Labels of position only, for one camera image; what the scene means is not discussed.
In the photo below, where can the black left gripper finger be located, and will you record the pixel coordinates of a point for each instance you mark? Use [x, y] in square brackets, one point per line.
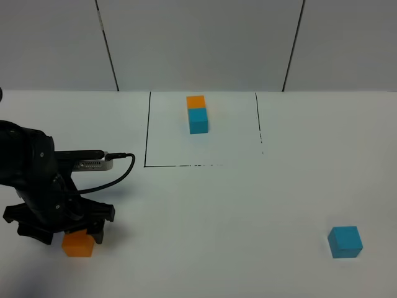
[35, 233]
[96, 231]

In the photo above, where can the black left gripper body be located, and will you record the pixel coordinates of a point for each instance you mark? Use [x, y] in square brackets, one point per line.
[58, 207]

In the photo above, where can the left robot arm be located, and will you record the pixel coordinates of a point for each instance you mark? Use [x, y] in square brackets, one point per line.
[41, 177]

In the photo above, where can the blue template block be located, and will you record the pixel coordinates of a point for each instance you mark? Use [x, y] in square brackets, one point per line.
[198, 120]

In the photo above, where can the orange template block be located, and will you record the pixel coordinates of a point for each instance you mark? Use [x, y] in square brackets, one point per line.
[196, 102]

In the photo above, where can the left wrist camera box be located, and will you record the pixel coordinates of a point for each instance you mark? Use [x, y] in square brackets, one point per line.
[83, 160]

